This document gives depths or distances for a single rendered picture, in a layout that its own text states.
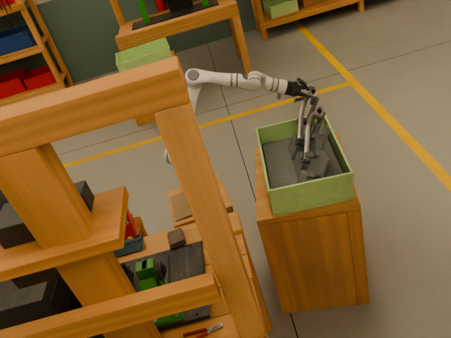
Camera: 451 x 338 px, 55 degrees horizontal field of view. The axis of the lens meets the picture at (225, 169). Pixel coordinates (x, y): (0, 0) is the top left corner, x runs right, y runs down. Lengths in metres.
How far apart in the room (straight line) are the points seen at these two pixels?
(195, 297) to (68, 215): 0.46
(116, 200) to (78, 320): 0.39
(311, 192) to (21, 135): 1.43
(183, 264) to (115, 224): 0.76
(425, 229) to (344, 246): 0.94
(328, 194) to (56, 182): 1.39
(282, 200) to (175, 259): 0.60
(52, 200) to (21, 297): 0.60
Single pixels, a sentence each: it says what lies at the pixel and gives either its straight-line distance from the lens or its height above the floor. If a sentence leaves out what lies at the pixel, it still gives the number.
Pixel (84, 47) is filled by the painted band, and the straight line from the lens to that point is 7.31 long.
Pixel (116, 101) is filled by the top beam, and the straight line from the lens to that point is 1.06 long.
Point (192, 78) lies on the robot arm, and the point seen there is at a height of 1.43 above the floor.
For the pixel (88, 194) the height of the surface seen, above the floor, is 1.60.
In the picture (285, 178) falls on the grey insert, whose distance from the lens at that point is 2.37.
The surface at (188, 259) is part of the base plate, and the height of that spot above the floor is 0.90.
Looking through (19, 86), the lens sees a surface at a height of 0.35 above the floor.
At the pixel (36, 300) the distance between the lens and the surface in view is 1.71.
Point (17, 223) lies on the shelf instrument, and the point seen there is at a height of 1.61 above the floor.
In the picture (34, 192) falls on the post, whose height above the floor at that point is 1.73.
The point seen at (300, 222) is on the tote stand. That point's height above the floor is 0.73.
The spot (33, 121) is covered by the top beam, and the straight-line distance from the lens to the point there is 1.11.
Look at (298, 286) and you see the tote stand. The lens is 2.63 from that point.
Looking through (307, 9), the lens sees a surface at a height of 0.26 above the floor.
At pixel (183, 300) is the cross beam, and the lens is 1.42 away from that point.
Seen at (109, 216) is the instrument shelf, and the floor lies 1.54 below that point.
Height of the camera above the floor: 2.30
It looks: 35 degrees down
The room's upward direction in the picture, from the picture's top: 17 degrees counter-clockwise
